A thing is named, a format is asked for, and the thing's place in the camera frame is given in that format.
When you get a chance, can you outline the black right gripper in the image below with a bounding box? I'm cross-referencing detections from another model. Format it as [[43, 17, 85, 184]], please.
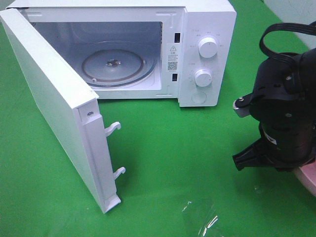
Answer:
[[233, 95, 304, 171]]

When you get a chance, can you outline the round white door release button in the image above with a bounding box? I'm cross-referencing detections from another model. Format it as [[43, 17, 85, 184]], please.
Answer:
[[192, 92, 207, 104]]

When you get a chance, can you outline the white microwave knob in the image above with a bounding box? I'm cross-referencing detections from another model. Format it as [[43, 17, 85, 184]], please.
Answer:
[[198, 37, 218, 58], [194, 69, 213, 87]]

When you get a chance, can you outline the pink round plate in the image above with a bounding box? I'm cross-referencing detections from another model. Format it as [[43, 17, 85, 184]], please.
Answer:
[[294, 162, 316, 196]]

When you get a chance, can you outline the white microwave door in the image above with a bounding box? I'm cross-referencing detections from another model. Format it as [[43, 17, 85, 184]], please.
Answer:
[[0, 8, 125, 212]]

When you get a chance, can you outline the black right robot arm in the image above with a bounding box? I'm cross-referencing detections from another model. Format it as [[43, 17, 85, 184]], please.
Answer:
[[233, 49, 316, 170]]

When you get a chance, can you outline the white microwave oven body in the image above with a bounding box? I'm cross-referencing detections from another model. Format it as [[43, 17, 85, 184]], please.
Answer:
[[5, 0, 237, 107]]

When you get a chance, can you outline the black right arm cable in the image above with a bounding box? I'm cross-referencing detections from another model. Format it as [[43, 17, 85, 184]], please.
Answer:
[[259, 21, 316, 62]]

